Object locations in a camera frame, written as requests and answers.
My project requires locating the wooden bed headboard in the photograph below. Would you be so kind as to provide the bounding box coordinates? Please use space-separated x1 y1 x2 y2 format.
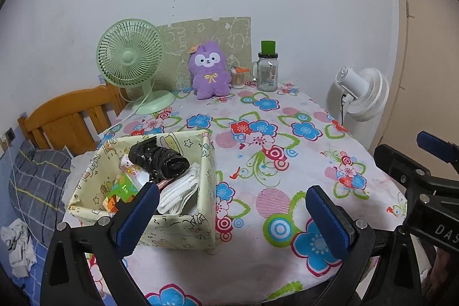
17 84 130 151

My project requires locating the green desk fan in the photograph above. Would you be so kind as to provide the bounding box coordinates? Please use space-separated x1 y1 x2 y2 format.
96 19 176 115

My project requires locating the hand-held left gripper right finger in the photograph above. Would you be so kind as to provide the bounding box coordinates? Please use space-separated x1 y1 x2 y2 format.
305 185 422 306

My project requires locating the grey plaid pillow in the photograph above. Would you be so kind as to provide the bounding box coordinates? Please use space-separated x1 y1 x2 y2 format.
9 141 72 245

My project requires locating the white cloth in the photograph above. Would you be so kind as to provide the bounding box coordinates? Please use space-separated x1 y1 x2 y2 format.
0 218 36 278
158 163 200 215

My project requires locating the blue checked bedsheet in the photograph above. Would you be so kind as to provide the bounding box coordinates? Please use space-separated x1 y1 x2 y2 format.
0 241 108 306

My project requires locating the black plastic bag roll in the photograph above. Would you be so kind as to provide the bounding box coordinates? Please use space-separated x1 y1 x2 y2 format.
128 137 190 181

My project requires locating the beige door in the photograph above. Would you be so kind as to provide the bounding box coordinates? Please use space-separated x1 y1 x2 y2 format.
385 0 459 156

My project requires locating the black fan cable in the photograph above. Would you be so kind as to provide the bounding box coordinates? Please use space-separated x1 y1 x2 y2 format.
339 96 350 127

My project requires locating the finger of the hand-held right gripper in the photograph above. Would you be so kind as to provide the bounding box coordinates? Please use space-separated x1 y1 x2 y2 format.
376 144 459 194
418 131 459 163

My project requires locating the white standing fan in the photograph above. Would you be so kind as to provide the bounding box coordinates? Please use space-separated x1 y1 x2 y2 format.
336 65 390 122

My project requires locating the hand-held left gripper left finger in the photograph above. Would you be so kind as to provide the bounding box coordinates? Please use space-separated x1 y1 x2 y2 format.
40 182 161 306

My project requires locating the glass mug jar green lid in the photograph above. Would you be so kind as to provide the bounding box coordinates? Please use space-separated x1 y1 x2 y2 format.
252 40 279 92

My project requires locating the orange green snack packet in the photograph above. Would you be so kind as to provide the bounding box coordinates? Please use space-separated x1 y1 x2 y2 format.
104 175 142 213

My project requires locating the yellow cartoon printed box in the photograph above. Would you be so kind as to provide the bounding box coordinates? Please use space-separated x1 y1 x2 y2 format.
68 130 216 254

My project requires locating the white crumpled cloth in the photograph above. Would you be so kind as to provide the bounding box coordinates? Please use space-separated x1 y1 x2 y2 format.
0 218 36 278

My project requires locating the purple plush toy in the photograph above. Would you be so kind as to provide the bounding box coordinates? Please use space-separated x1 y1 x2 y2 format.
188 42 232 100

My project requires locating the white fan cable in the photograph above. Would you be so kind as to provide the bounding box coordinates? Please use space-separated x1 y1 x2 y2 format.
108 91 151 131

